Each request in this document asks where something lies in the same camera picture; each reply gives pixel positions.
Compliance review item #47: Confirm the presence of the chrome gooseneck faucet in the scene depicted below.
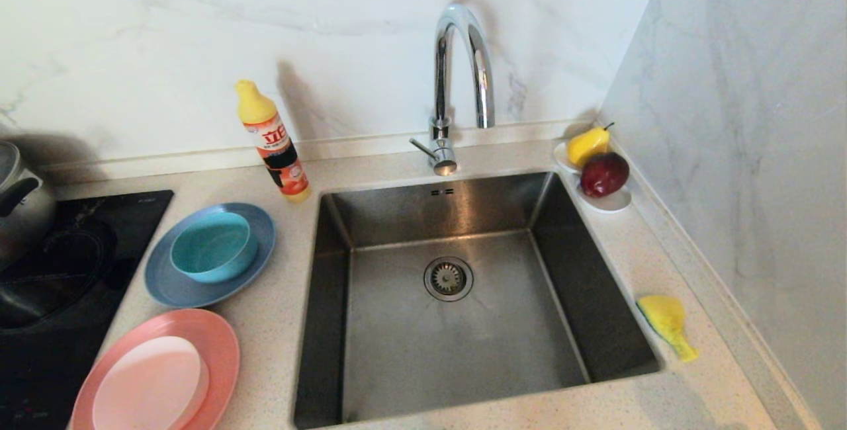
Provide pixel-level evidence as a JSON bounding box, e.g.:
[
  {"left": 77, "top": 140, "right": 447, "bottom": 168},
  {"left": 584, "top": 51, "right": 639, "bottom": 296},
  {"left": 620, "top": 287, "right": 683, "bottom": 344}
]
[{"left": 409, "top": 3, "right": 496, "bottom": 176}]

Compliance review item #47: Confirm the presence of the dish soap bottle yellow cap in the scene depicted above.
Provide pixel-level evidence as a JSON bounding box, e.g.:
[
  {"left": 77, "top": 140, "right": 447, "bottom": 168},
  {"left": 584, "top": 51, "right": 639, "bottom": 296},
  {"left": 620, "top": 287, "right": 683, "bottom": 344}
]
[{"left": 236, "top": 79, "right": 311, "bottom": 204}]

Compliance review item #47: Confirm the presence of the stainless steel sink basin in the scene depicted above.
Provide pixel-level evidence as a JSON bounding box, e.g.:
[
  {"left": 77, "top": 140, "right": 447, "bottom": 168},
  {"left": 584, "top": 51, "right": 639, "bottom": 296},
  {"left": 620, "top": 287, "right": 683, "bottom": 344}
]
[{"left": 293, "top": 170, "right": 664, "bottom": 429}]

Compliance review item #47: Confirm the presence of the yellow green sponge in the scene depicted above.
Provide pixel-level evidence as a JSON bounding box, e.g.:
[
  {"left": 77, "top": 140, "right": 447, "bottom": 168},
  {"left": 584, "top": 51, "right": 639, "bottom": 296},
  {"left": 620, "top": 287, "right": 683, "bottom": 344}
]
[{"left": 636, "top": 294, "right": 699, "bottom": 363}]

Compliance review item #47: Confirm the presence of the round metal drain strainer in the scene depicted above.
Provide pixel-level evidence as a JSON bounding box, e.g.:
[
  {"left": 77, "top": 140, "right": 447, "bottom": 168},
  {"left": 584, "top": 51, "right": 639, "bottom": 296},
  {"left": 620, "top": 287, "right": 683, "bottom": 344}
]
[{"left": 423, "top": 257, "right": 474, "bottom": 302}]

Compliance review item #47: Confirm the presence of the yellow pear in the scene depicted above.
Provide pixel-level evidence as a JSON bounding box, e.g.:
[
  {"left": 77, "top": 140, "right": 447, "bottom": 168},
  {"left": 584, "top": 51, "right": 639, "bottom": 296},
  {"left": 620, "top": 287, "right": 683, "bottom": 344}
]
[{"left": 567, "top": 122, "right": 615, "bottom": 168}]

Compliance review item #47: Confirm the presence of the dark red apple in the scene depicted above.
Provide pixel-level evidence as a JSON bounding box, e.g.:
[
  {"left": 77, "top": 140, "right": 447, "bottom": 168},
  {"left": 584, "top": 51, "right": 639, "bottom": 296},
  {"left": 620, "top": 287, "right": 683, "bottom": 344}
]
[{"left": 580, "top": 151, "right": 631, "bottom": 198}]

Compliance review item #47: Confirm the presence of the small white fruit dish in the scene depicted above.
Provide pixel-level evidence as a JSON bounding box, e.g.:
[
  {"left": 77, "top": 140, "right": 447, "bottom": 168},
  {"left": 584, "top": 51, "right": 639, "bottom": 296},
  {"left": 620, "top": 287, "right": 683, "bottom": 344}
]
[{"left": 553, "top": 141, "right": 633, "bottom": 214}]

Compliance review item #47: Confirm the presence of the teal bowl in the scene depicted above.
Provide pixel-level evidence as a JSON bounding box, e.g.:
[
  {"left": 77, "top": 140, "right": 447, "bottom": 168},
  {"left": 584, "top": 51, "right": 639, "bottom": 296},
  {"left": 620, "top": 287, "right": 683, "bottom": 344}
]
[{"left": 170, "top": 211, "right": 259, "bottom": 284}]

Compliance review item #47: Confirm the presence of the blue plate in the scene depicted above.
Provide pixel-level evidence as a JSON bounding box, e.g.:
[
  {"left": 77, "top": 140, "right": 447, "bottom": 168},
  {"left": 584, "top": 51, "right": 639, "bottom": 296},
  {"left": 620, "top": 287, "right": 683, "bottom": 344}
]
[{"left": 144, "top": 202, "right": 277, "bottom": 309}]

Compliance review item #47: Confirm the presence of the small light pink plate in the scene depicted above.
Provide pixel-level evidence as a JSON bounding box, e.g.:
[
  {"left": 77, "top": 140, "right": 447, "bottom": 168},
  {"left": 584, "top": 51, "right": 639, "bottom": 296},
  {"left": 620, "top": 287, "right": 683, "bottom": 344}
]
[{"left": 92, "top": 336, "right": 210, "bottom": 430}]

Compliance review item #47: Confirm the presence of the black glass cooktop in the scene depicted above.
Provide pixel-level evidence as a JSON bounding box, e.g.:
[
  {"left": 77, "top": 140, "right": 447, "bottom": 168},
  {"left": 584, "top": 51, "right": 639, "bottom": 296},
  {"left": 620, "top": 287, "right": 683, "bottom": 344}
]
[{"left": 0, "top": 190, "right": 175, "bottom": 430}]

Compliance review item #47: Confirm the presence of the steel pot black handle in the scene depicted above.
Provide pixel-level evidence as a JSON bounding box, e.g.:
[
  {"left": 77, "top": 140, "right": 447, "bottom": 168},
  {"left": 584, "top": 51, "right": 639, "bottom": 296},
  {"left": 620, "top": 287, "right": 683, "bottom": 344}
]
[{"left": 0, "top": 141, "right": 58, "bottom": 271}]

